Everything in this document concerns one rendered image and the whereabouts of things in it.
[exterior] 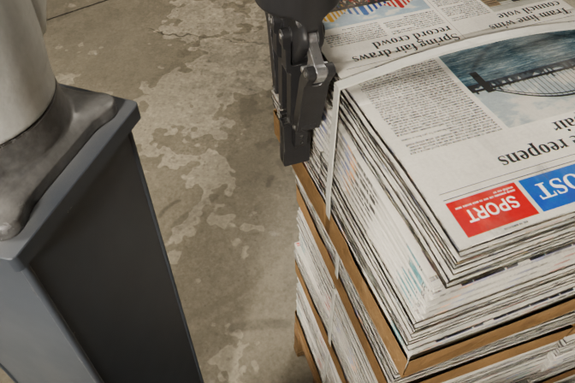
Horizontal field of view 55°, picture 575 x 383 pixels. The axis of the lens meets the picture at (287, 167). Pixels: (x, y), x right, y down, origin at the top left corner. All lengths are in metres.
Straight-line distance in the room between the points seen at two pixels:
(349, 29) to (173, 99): 1.64
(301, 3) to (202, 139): 1.56
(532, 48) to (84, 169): 0.44
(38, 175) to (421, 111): 0.34
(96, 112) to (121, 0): 2.27
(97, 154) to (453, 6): 0.39
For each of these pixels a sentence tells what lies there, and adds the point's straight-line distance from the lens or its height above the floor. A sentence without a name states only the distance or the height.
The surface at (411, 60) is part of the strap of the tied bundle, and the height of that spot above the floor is 1.07.
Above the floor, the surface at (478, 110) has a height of 1.06.
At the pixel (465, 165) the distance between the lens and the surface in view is 0.44.
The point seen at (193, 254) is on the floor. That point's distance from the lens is 1.67.
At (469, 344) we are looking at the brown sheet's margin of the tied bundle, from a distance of 0.59.
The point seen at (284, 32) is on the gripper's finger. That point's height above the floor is 1.10.
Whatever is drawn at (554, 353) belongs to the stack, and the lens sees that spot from 0.99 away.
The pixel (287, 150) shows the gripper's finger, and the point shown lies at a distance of 0.59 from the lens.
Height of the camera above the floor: 1.37
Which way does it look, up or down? 47 degrees down
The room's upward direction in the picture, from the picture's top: straight up
